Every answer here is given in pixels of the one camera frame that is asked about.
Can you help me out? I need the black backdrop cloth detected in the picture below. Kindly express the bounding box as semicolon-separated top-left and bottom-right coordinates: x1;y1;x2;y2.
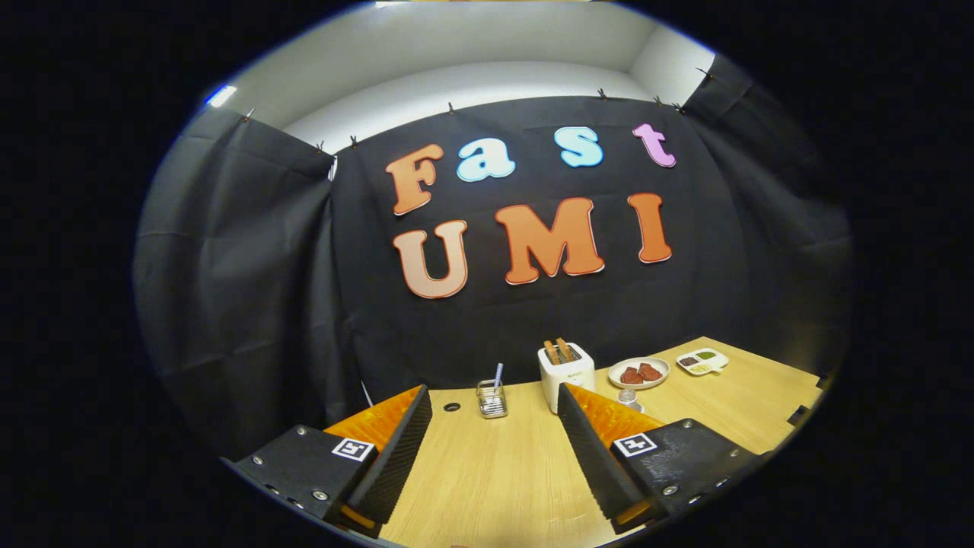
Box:
133;53;853;457

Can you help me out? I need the white round plate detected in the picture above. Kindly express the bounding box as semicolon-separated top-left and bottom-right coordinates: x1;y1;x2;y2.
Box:
607;357;671;390

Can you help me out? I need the wooden table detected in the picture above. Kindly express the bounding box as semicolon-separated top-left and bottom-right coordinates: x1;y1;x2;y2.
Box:
327;336;826;548

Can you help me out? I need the white divided dish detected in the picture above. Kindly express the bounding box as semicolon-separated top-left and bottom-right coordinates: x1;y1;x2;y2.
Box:
676;348;730;376

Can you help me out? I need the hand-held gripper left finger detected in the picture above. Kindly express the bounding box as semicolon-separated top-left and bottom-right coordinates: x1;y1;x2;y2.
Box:
221;384;433;538

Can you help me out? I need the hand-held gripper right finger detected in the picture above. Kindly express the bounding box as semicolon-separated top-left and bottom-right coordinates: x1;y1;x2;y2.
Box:
557;382;769;536

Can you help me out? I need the white toaster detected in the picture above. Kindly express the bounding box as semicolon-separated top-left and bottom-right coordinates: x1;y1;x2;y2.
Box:
537;339;597;415

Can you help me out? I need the wire mesh holder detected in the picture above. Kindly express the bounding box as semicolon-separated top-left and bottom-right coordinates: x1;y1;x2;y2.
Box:
476;380;508;419

